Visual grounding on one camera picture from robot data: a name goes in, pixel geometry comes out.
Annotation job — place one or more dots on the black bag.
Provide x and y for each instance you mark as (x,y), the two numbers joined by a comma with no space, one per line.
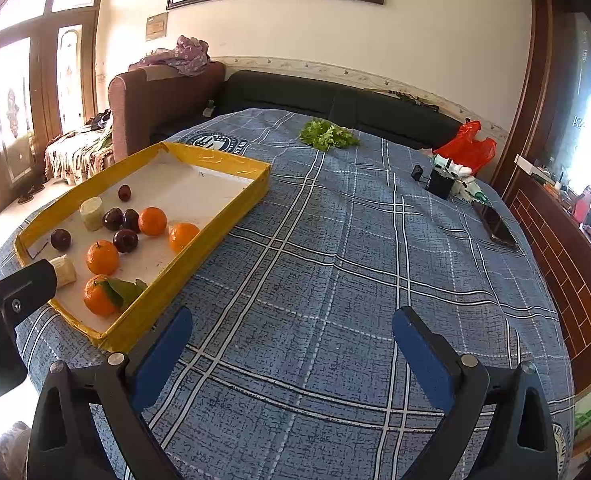
(98,119)

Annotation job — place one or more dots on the small wall plaque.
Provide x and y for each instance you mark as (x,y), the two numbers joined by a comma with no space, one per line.
(156,26)

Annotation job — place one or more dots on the dark slippers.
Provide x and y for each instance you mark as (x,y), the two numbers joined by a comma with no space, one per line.
(30,192)

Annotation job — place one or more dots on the white bottles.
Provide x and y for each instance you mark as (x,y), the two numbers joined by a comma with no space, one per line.
(465,180)

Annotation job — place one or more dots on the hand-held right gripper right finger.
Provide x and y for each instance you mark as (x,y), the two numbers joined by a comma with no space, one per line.
(423,360)

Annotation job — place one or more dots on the patterned brown throw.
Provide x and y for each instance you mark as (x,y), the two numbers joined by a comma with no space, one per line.
(75,157)

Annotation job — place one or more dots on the purple cloth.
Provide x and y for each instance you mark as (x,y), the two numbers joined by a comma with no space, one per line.
(185,55)

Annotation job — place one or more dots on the brown armchair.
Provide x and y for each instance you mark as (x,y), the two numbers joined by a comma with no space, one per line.
(150,105)

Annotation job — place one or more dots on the yellow-edged white tray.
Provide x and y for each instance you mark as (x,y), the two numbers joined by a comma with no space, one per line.
(175,185)

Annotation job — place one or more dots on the black smartphone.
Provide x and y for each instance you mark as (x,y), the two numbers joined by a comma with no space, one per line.
(498,225)

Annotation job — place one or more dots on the blue plaid tablecloth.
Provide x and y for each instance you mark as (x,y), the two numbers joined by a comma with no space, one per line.
(325,260)

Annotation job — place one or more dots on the small dark object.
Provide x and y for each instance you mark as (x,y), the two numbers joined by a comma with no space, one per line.
(209,107)

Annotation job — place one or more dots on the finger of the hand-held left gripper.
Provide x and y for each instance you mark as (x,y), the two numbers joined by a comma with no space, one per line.
(30,282)

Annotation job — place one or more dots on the orange with green leaves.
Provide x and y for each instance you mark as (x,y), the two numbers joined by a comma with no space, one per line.
(97,297)

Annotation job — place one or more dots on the brown wooden cabinet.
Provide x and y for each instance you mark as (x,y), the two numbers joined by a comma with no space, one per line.
(560,260)

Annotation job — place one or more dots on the green lettuce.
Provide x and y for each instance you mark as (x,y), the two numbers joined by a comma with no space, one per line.
(328,135)

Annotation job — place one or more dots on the red bottle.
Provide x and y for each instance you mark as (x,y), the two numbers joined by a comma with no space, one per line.
(583,204)

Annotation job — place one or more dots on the white flat box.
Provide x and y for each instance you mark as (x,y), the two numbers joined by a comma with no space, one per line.
(528,164)

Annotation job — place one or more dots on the small black item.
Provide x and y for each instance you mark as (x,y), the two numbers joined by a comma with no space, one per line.
(417,172)

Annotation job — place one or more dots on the wooden door with glass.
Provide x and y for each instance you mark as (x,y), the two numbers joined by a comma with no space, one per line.
(40,85)

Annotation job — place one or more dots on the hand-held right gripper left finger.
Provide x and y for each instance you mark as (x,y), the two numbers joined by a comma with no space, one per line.
(163,360)

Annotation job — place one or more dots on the black sofa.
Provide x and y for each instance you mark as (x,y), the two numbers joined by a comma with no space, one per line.
(300,95)

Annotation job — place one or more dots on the small black box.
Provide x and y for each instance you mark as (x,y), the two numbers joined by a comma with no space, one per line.
(441,183)

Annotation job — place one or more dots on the red plastic bag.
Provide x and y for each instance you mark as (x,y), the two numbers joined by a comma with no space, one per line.
(468,147)

